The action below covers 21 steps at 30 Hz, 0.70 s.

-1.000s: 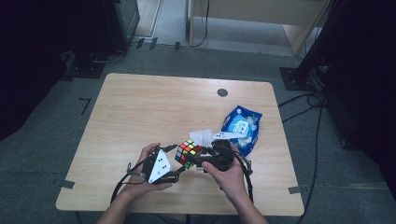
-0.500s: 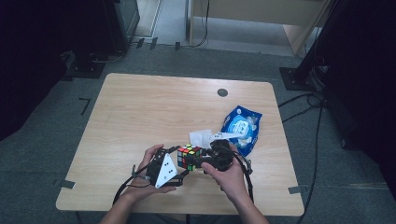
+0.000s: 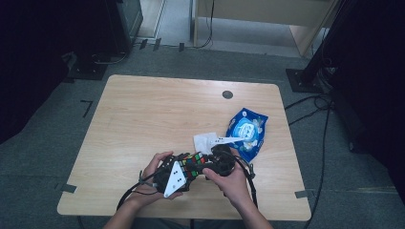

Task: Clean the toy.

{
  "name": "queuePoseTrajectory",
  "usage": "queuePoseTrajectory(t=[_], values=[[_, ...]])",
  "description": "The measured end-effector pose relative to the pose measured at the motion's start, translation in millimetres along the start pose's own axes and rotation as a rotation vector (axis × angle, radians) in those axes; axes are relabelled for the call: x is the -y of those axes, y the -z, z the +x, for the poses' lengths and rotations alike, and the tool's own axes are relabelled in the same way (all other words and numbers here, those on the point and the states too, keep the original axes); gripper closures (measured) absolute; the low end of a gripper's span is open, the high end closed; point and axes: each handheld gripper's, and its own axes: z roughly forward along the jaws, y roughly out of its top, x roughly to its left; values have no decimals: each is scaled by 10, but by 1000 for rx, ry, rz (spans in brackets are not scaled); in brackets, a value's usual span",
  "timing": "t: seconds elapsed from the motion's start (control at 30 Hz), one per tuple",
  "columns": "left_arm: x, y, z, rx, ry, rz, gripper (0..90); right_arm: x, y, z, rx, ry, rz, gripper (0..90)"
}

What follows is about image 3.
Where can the black curtain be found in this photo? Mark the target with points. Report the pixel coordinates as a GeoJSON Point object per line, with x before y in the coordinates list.
{"type": "Point", "coordinates": [35, 57]}
{"type": "Point", "coordinates": [369, 79]}

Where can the person's right hand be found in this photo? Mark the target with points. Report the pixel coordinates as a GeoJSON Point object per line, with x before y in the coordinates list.
{"type": "Point", "coordinates": [234, 186]}

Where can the person's left hand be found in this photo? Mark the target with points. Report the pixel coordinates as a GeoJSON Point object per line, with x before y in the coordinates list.
{"type": "Point", "coordinates": [149, 187]}

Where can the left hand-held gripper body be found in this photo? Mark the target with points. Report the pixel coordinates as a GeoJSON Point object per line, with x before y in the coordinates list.
{"type": "Point", "coordinates": [173, 178]}

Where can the dark glass cabinet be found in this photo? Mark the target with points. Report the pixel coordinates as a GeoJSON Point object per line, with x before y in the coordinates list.
{"type": "Point", "coordinates": [127, 22]}

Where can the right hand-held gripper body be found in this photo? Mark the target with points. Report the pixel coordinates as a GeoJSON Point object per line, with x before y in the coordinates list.
{"type": "Point", "coordinates": [223, 159]}

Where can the black flat stand base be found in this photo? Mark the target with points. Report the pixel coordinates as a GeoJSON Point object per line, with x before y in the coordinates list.
{"type": "Point", "coordinates": [86, 70]}
{"type": "Point", "coordinates": [301, 81]}

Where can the white wet wipe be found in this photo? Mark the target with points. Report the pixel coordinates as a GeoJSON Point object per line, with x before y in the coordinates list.
{"type": "Point", "coordinates": [203, 141]}

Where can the grey round table grommet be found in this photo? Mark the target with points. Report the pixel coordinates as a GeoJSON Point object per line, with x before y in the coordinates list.
{"type": "Point", "coordinates": [227, 94]}

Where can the black angled floor tape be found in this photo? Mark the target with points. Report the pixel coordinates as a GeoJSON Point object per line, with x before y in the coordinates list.
{"type": "Point", "coordinates": [87, 106]}

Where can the short black floor tape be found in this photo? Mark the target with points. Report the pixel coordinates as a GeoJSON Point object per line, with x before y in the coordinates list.
{"type": "Point", "coordinates": [157, 44]}
{"type": "Point", "coordinates": [143, 43]}
{"type": "Point", "coordinates": [181, 46]}

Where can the person's dark trousers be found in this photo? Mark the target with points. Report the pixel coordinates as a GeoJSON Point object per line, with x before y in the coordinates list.
{"type": "Point", "coordinates": [165, 224]}

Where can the light wooden desk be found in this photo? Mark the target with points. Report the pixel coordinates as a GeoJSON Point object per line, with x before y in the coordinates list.
{"type": "Point", "coordinates": [267, 12]}

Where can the multicoloured puzzle cube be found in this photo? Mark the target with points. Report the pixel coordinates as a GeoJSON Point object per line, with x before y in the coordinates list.
{"type": "Point", "coordinates": [192, 165]}

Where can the blue snack packet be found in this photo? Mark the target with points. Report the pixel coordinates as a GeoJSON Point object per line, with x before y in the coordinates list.
{"type": "Point", "coordinates": [248, 133]}

